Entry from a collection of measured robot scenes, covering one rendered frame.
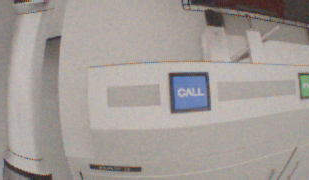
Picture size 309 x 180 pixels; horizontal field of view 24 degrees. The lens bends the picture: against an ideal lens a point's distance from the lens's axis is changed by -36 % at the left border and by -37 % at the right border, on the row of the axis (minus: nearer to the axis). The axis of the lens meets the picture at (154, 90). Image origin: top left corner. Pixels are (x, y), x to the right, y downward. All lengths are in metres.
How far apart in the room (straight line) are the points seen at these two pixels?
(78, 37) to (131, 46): 0.10
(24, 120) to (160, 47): 0.47
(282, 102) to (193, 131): 0.18
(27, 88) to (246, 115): 0.39
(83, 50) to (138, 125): 0.25
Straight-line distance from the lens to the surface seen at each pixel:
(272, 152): 1.66
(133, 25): 1.65
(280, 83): 1.48
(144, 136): 1.45
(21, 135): 1.24
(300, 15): 1.65
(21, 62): 1.22
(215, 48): 1.54
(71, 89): 1.60
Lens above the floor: 2.28
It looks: 66 degrees down
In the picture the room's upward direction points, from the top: 5 degrees clockwise
